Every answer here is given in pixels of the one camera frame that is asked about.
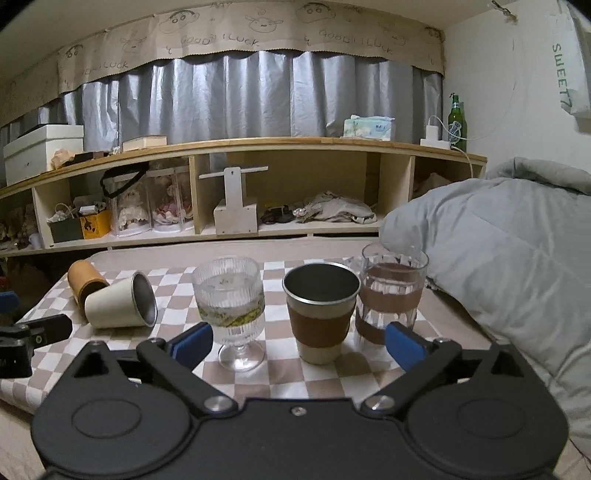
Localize white wooden stand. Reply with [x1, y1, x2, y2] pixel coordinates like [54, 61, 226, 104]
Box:
[199, 165, 270, 235]

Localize dark green box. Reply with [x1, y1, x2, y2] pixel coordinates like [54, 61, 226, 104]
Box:
[48, 216, 85, 244]

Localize checkered beige white cloth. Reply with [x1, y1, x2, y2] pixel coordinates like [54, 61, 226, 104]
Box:
[0, 257, 419, 412]

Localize beige printed valance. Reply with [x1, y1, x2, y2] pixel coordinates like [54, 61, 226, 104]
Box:
[57, 0, 447, 96]

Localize white bag with green print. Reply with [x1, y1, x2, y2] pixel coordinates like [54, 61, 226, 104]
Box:
[551, 0, 591, 136]

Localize small black items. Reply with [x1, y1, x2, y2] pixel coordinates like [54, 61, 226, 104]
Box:
[260, 205, 297, 225]

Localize black bag handle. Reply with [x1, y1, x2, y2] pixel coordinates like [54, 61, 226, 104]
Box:
[100, 165, 149, 200]

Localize green glass bottle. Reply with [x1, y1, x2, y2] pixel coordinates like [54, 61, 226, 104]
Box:
[447, 93, 468, 153]

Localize cream cup with steel inside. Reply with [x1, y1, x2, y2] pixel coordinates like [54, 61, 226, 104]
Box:
[84, 271, 158, 330]

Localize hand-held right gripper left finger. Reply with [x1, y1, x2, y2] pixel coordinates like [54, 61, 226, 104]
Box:
[73, 322, 234, 419]

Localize white cable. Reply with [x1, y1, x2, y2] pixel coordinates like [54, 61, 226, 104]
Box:
[450, 146, 474, 179]

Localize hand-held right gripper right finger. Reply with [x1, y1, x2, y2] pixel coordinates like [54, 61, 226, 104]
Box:
[360, 322, 528, 419]

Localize tissue pack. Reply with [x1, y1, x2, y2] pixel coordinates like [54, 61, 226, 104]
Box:
[341, 114, 397, 141]

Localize clear glass with brown sleeve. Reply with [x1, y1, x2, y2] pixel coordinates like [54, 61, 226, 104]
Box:
[355, 242, 430, 346]

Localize grey duvet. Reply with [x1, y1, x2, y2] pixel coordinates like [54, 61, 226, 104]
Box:
[378, 156, 591, 418]

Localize steel cup with brown sleeve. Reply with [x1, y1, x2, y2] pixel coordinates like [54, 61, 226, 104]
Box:
[282, 263, 361, 366]

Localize wooden shelf unit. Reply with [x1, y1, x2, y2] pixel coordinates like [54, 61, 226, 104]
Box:
[0, 136, 489, 258]

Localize small wooden box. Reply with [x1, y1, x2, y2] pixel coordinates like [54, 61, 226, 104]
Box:
[122, 135, 168, 152]

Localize yellow box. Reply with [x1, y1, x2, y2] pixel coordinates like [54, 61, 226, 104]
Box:
[79, 209, 113, 240]

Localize crumpled beige cloth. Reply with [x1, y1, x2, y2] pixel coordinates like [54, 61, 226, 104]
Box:
[295, 189, 378, 225]

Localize grey curtain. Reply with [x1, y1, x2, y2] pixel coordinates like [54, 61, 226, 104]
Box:
[0, 47, 445, 155]

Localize white storage box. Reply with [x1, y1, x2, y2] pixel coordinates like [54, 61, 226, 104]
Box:
[3, 124, 85, 186]

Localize ribbed glass goblet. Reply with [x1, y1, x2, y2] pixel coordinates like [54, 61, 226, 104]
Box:
[191, 256, 267, 373]

